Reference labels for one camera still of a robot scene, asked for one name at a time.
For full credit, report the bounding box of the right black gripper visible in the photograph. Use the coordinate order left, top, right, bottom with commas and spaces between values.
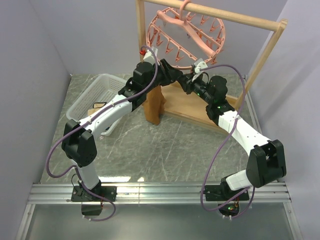
176, 73, 214, 106

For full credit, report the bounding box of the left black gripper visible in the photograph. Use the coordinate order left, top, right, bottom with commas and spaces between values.
144, 58, 183, 94

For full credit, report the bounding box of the brown boxer underwear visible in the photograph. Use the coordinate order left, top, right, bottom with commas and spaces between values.
143, 86, 166, 125

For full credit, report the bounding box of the pink round clip hanger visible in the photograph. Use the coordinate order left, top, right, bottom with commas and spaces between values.
146, 0, 226, 70

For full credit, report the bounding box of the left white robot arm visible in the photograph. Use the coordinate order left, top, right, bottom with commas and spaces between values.
61, 59, 183, 201

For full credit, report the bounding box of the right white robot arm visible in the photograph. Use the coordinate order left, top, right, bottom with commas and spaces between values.
178, 74, 287, 201

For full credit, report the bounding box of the beige folded underwear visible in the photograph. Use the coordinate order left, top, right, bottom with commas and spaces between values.
87, 102, 107, 116

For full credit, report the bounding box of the wooden hanging rack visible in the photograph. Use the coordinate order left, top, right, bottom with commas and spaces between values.
135, 0, 288, 133

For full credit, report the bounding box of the white plastic laundry basket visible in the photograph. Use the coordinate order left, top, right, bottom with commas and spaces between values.
64, 74, 132, 140

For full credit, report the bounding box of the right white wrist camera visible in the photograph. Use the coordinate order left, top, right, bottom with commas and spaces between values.
191, 58, 208, 81

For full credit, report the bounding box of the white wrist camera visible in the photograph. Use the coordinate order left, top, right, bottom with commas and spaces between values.
191, 58, 208, 81
139, 46, 158, 65

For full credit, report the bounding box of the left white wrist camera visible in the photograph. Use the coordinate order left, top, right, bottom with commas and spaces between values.
139, 46, 158, 65

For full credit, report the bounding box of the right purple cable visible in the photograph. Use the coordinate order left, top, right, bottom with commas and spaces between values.
201, 64, 247, 212

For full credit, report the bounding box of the purple cable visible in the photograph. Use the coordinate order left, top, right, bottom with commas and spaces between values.
201, 64, 247, 212
46, 45, 160, 222

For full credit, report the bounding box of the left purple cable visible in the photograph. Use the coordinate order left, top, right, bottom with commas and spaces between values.
46, 45, 160, 222

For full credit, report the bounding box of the aluminium mounting rail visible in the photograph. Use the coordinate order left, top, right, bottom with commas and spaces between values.
16, 182, 303, 240

